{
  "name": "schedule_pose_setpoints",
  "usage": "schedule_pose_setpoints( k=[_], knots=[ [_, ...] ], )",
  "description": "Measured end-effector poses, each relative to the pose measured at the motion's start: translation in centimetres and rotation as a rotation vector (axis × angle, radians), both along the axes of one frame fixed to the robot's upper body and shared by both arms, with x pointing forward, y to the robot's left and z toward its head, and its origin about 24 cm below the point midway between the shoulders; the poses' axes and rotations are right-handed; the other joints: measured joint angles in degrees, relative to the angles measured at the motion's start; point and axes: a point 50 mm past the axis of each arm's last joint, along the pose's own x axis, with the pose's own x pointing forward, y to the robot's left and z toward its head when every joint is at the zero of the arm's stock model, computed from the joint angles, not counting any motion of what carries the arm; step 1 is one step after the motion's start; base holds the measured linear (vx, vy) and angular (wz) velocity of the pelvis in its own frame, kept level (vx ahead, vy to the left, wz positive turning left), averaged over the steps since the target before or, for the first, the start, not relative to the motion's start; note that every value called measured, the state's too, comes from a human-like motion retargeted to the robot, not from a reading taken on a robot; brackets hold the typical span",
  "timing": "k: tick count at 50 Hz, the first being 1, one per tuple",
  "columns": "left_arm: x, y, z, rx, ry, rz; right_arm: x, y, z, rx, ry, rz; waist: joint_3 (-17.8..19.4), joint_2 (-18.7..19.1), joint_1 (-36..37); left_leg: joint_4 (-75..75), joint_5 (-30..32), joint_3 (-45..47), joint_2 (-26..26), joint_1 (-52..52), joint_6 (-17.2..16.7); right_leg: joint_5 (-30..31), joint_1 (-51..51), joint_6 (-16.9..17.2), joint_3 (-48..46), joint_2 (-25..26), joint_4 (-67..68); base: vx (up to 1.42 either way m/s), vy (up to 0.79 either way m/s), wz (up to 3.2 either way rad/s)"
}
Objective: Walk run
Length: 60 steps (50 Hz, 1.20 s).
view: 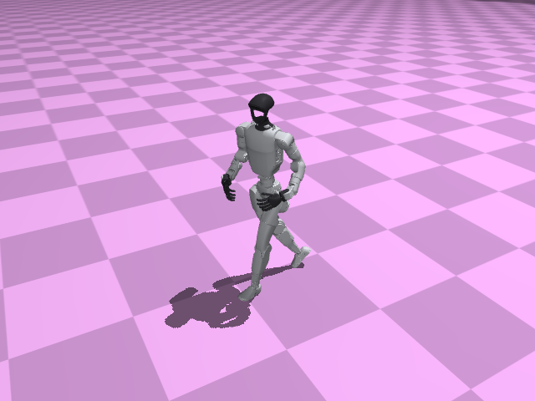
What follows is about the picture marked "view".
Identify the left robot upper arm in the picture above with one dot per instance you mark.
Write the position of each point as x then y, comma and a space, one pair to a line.
285, 141

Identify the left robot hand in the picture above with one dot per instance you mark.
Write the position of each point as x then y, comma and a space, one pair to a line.
273, 200

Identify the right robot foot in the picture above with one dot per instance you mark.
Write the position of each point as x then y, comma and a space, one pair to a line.
298, 259

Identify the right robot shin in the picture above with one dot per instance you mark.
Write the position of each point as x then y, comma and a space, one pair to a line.
286, 238

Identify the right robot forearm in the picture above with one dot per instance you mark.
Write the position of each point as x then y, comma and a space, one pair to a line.
233, 169

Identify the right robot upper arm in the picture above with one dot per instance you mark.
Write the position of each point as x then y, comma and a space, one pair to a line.
241, 155

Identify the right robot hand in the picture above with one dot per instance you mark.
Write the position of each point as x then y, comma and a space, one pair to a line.
226, 182

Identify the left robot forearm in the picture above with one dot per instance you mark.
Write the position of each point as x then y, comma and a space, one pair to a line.
294, 182

